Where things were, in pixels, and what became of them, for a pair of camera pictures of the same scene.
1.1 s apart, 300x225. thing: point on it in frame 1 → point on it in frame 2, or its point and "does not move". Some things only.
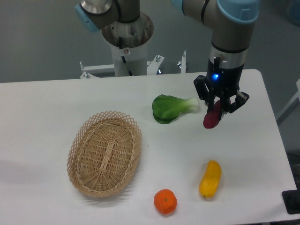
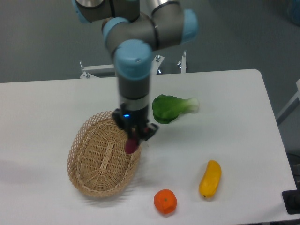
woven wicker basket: [106, 153] does not move
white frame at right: [292, 104] does not move
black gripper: [224, 72] → [131, 121]
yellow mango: [210, 181] does not move
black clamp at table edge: [291, 199] does not move
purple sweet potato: [213, 115] → [131, 145]
